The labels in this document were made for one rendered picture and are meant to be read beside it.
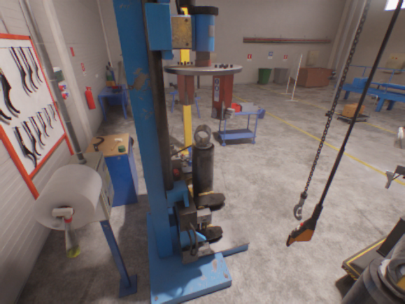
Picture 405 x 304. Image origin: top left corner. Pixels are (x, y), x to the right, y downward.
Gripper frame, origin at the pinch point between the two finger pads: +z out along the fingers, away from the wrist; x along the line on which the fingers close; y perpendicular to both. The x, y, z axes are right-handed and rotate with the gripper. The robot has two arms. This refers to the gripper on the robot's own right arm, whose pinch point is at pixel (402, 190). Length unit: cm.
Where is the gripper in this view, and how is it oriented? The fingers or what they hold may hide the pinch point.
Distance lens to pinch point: 160.0
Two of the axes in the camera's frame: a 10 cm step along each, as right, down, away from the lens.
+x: -5.4, -3.1, 7.9
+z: -2.8, 9.4, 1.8
